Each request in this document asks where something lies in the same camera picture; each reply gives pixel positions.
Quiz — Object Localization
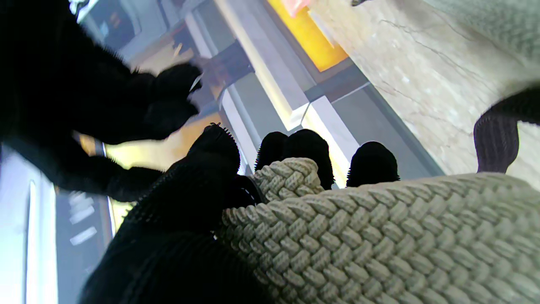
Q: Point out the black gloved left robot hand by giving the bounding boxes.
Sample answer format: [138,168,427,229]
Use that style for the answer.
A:
[78,122,401,304]

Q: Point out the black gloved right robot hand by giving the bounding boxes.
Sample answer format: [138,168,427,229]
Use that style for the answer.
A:
[0,0,203,202]

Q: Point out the beige woven belt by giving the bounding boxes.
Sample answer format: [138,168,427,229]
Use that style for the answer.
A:
[219,0,540,304]

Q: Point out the pink plastic storage basket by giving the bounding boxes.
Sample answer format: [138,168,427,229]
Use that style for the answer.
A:
[282,0,315,17]

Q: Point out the dark woven belt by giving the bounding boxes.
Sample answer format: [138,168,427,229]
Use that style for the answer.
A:
[473,87,540,174]

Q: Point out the dark range hood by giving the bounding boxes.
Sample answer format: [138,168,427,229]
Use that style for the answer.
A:
[202,40,254,85]

